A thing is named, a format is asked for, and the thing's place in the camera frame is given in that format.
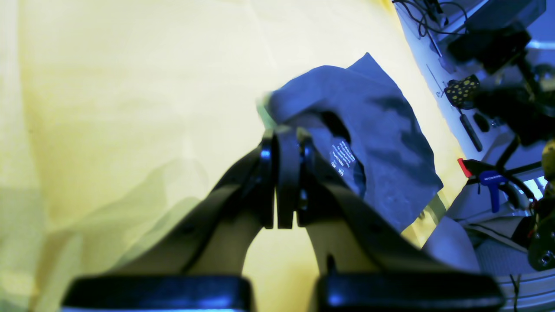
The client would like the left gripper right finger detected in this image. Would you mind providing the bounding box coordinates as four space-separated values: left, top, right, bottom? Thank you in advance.
297 128 506 312

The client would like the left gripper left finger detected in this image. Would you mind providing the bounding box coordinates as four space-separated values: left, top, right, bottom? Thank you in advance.
61 128 289 312

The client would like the dark grey T-shirt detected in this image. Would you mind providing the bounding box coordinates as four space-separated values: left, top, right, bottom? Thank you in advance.
257 53 443 232

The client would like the blue red table clamp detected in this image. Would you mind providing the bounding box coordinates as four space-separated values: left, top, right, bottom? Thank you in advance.
457 158 536 214

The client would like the black marker pen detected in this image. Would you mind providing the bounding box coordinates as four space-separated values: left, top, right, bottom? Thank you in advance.
460 114 483 152

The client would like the yellow table cloth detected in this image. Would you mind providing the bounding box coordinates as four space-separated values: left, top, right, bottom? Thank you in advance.
1 0 466 312

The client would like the yellow dotted black object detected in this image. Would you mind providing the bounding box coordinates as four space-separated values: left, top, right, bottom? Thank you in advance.
444 75 480 110

